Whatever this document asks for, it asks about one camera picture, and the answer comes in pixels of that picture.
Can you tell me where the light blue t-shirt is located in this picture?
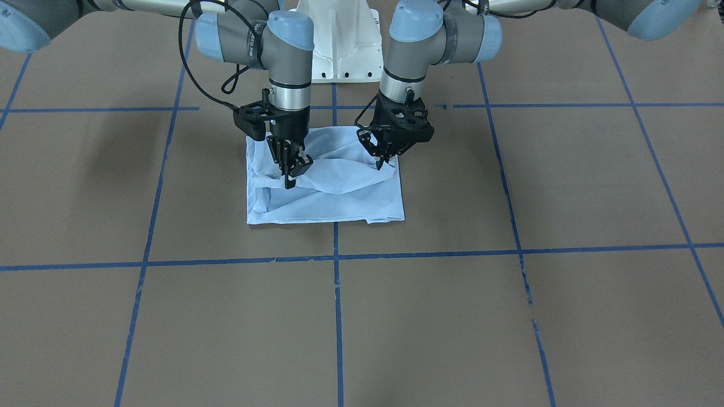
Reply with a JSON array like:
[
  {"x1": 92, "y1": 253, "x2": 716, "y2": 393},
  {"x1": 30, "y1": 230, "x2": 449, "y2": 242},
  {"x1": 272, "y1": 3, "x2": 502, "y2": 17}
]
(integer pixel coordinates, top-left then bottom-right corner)
[{"x1": 246, "y1": 126, "x2": 405, "y2": 224}]

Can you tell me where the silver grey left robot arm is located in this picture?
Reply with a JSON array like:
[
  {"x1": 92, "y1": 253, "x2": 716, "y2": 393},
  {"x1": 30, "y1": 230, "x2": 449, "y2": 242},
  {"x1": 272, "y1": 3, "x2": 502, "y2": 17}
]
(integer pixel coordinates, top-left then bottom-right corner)
[{"x1": 357, "y1": 1, "x2": 701, "y2": 169}]

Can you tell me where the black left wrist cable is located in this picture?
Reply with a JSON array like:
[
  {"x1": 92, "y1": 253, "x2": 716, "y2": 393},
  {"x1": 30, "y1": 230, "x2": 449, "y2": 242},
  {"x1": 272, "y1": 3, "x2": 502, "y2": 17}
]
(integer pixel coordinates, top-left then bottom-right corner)
[{"x1": 354, "y1": 93, "x2": 380, "y2": 129}]

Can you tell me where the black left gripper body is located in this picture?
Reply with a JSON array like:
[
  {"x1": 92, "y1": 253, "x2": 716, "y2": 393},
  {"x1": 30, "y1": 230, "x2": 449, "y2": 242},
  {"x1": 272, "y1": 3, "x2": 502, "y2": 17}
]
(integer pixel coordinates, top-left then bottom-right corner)
[{"x1": 365, "y1": 90, "x2": 434, "y2": 143}]

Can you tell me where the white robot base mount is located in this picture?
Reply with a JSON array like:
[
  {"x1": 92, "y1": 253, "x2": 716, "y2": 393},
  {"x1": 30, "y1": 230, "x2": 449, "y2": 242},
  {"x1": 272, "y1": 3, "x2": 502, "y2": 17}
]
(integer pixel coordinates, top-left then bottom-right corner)
[{"x1": 296, "y1": 1, "x2": 383, "y2": 84}]

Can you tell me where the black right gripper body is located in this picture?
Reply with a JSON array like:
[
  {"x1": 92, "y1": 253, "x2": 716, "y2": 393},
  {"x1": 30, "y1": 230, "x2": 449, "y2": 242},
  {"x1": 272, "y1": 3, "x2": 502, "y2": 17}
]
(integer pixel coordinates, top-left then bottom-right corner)
[{"x1": 233, "y1": 89, "x2": 311, "y2": 147}]

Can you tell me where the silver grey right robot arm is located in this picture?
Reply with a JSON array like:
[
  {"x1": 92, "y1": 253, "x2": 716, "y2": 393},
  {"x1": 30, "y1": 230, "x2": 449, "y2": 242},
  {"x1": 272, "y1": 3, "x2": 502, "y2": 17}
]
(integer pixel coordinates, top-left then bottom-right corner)
[{"x1": 2, "y1": 1, "x2": 314, "y2": 189}]

